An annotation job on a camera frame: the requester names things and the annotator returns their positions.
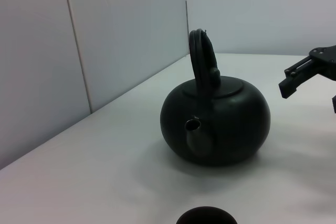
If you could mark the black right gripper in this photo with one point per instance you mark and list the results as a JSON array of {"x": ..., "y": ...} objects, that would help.
[{"x": 328, "y": 61}]

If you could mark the small dark round teacup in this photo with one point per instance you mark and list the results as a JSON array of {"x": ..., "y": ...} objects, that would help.
[{"x": 206, "y": 216}]

